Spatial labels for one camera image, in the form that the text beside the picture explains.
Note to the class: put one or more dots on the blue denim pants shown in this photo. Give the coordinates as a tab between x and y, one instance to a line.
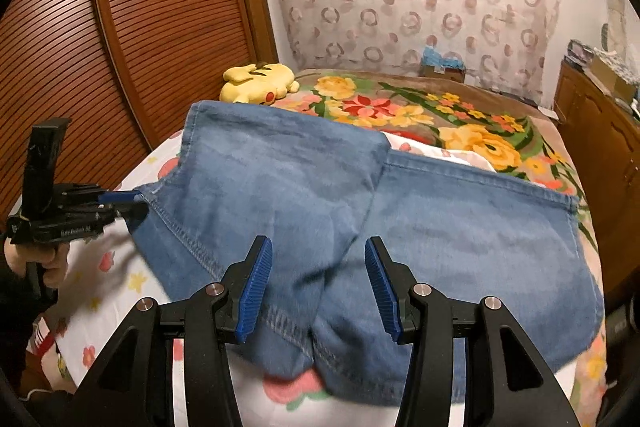
310	207

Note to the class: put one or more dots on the person's left forearm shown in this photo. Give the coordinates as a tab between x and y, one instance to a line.
17	312

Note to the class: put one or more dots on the yellow plush toy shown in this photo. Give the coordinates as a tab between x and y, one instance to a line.
257	82

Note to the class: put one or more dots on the open cardboard box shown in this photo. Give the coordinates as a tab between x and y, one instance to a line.
617	74

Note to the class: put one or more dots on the fruit print bed sheet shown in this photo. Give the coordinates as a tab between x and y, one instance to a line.
100	287

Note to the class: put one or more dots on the cardboard box with blue contents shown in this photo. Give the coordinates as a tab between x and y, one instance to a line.
442	64

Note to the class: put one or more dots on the person's left hand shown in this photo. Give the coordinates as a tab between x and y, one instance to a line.
56	269

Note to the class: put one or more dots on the red and white garment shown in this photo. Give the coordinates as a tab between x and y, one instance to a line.
41	337

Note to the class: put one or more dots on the floral brown blanket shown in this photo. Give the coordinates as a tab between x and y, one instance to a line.
450	117

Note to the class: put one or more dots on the wooden sideboard cabinet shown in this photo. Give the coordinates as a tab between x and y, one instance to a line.
605	147

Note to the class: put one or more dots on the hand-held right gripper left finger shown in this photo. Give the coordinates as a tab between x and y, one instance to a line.
254	289

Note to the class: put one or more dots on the wooden louvered wardrobe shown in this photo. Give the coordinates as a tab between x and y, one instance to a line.
125	32

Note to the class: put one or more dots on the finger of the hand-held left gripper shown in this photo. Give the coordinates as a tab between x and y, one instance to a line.
125	196
131	218

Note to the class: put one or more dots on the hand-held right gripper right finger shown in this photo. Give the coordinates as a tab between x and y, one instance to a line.
384	294

